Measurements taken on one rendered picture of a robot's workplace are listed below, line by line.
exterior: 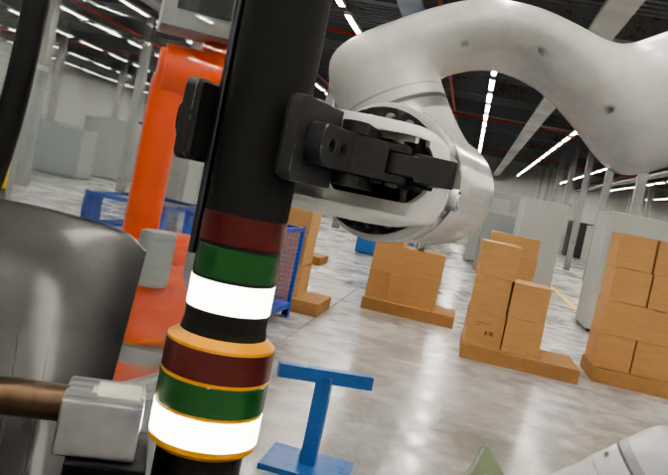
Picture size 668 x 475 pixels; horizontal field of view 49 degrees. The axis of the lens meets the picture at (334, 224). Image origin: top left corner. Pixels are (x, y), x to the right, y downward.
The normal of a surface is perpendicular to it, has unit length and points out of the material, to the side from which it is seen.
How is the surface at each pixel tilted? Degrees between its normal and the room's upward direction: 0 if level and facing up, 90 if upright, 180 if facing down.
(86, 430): 90
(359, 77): 93
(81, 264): 36
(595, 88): 114
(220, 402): 90
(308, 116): 90
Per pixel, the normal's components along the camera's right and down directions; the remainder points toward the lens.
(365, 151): 0.39, 0.12
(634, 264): -0.20, 0.01
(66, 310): 0.40, -0.70
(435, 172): 0.18, 0.08
